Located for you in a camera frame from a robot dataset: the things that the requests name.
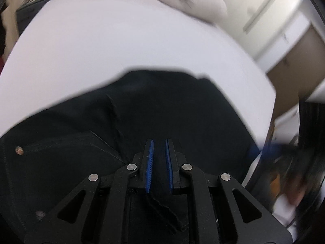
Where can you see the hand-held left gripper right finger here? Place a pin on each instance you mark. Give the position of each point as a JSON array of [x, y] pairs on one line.
[[168, 165]]

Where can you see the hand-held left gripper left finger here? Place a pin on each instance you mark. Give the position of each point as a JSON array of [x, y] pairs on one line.
[[149, 165]]

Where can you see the black pants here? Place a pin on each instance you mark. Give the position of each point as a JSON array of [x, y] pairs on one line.
[[177, 106]]

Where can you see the wooden door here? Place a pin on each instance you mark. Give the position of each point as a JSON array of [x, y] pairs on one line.
[[297, 68]]

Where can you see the bed with grey headboard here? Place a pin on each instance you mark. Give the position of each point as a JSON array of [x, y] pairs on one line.
[[127, 43]]

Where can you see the white wardrobe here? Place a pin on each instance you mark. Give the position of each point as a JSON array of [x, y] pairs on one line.
[[266, 12]]

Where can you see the dark grey nightstand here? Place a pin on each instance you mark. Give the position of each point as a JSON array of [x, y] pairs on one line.
[[30, 15]]

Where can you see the beige curtain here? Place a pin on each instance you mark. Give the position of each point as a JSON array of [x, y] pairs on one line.
[[9, 30]]

